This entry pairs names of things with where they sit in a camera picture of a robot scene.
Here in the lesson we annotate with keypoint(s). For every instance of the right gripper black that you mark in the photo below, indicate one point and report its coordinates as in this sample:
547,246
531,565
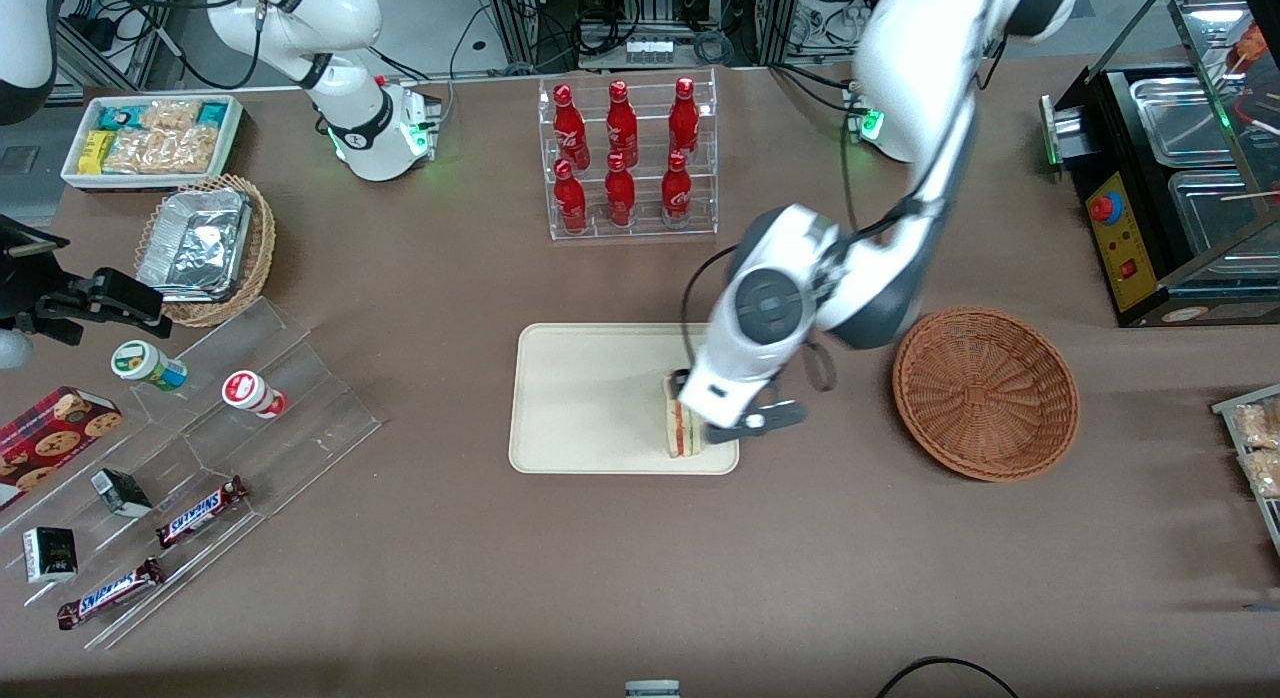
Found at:
28,296

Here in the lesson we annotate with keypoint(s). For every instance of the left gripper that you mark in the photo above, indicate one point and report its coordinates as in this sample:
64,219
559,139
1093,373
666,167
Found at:
681,376

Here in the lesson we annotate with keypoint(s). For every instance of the triangular sandwich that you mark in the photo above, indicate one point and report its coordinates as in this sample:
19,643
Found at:
682,433

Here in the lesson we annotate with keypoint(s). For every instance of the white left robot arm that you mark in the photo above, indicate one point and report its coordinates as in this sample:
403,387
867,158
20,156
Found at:
930,128

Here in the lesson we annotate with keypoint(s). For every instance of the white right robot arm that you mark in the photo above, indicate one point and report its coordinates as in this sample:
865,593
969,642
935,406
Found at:
352,128

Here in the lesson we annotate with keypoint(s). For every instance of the aluminium foil tray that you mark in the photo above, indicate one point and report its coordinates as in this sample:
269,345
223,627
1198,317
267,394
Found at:
195,243

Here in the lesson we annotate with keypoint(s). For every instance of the beige plastic tray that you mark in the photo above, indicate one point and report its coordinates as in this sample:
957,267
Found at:
590,398

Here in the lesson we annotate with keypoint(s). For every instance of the light wicker basket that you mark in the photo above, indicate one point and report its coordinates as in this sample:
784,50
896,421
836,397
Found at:
262,248

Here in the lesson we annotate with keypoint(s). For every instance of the brown round wicker basket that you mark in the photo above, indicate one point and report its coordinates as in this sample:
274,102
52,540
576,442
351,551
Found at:
985,393

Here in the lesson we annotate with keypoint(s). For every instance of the white snack tray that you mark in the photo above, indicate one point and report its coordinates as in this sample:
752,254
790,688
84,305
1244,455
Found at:
1225,410

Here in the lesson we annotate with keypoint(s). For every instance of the green lid yogurt cup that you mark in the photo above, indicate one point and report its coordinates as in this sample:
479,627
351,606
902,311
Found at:
145,363

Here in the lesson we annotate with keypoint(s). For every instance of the red tartan cookie box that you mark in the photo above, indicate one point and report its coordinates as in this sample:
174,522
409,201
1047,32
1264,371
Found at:
50,438

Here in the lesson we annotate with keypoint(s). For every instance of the yellow snack packet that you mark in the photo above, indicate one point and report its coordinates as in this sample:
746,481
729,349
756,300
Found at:
95,153

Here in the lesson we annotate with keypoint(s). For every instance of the large clear cracker bag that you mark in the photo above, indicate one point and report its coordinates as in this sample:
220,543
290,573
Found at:
165,150

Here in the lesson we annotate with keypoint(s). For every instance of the red lid yogurt cup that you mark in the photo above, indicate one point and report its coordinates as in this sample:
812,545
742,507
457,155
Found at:
250,392

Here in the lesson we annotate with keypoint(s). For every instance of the small black carton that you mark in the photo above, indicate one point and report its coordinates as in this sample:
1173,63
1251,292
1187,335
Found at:
120,492
50,555

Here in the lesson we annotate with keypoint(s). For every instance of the clear acrylic bottle rack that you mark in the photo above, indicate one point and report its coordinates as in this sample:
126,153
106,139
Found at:
645,228

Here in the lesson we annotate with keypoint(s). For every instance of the teal snack packet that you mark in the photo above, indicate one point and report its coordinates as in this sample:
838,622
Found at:
116,116
213,113

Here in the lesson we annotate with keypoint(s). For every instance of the red cola bottle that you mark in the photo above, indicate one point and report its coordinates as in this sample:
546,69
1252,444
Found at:
620,198
684,123
570,203
622,128
677,196
571,128

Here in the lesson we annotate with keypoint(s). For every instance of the small clear cracker bag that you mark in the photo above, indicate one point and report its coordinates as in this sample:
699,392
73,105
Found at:
170,114

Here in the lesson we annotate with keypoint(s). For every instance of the snickers chocolate bar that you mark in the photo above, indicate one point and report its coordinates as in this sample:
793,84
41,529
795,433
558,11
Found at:
200,511
110,593

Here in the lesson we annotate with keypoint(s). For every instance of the white plastic snack bin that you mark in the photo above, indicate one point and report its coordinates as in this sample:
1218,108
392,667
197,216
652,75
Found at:
232,128

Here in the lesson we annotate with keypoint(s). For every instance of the clear acrylic stepped shelf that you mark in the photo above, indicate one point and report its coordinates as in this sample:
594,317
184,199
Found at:
300,418

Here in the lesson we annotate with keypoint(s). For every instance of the grey device at table edge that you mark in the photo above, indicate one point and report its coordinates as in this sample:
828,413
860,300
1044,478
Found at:
652,690

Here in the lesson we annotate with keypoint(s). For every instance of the white power strip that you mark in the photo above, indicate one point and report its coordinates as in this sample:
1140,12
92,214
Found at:
648,49

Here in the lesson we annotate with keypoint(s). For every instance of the red emergency stop button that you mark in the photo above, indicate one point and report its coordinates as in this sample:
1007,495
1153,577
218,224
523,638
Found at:
1103,208

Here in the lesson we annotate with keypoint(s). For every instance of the black hot food case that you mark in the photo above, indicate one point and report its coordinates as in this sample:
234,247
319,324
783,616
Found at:
1140,278

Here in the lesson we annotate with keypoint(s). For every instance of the steel food pan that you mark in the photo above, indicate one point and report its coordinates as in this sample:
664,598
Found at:
1215,213
1180,118

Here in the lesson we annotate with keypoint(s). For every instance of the clear fried snack bag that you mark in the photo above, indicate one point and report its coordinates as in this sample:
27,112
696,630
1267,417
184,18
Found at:
1264,474
1258,425

